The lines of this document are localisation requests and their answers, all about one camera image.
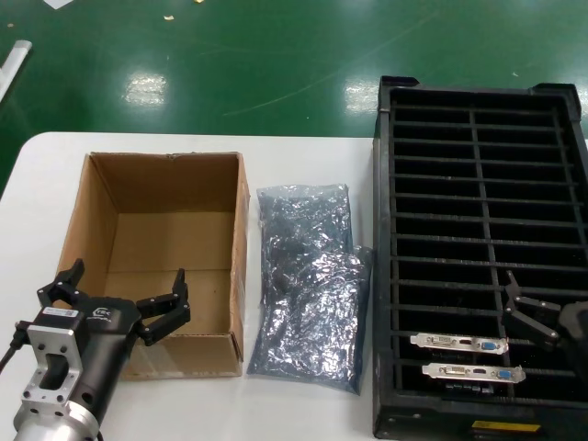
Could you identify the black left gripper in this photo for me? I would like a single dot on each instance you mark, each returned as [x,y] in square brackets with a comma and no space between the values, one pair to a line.
[108,340]

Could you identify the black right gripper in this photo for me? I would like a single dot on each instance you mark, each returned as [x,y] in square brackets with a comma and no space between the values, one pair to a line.
[576,326]

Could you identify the graphics card with metal bracket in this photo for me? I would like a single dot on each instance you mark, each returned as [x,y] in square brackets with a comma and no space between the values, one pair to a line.
[459,342]
[473,372]

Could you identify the grey antistatic bag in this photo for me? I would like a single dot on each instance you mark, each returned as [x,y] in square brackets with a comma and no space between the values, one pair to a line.
[303,216]
[317,321]

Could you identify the open brown cardboard box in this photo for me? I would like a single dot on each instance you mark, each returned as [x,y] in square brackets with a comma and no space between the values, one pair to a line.
[174,184]

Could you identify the black slotted plastic container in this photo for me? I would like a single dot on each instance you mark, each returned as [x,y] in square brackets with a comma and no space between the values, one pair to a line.
[385,275]

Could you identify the empty grey antistatic bag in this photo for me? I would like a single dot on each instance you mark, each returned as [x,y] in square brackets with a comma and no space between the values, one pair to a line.
[303,216]

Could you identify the white metal pole stand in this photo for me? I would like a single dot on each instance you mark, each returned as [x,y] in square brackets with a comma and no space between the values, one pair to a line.
[14,59]

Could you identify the white paper sheet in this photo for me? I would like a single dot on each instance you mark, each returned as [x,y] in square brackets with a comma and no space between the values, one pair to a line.
[57,3]

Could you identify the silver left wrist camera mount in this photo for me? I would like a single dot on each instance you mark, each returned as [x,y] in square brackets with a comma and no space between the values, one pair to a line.
[46,340]

